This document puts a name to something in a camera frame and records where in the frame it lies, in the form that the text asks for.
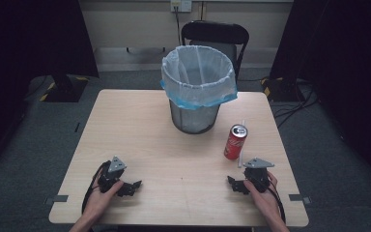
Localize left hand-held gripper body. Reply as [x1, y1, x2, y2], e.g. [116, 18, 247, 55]
[97, 156, 128, 194]

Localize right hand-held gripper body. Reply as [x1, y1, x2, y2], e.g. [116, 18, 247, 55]
[243, 157, 275, 194]

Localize person's right hand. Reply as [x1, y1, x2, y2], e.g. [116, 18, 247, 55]
[243, 171, 280, 218]

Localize person's left hand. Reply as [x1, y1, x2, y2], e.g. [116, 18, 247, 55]
[83, 181, 125, 220]

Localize red drink can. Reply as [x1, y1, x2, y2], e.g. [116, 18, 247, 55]
[223, 124, 249, 161]

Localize grey tape strip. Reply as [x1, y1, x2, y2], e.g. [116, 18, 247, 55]
[288, 193, 312, 205]
[43, 194, 70, 206]

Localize grey mesh trash bin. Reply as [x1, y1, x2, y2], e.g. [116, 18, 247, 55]
[168, 96, 222, 135]

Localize black stand base hazard tape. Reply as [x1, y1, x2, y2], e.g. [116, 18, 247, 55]
[39, 73, 90, 103]
[260, 76, 304, 103]

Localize black folding chair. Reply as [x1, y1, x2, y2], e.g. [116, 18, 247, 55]
[180, 20, 250, 85]

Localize dark curtain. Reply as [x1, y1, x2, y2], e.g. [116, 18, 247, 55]
[0, 0, 100, 175]
[270, 0, 371, 191]

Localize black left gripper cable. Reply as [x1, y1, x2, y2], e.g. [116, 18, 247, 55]
[81, 160, 110, 216]

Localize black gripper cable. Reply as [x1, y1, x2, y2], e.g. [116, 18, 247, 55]
[81, 160, 110, 216]
[268, 179, 287, 224]

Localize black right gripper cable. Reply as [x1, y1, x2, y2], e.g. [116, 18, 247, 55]
[268, 179, 287, 224]

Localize bundle of black floor cables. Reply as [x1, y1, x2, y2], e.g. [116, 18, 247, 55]
[271, 79, 319, 130]

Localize black wall socket cable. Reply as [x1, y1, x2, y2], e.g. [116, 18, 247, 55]
[173, 5, 184, 46]

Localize white wall socket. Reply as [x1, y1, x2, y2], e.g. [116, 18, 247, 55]
[170, 0, 193, 14]

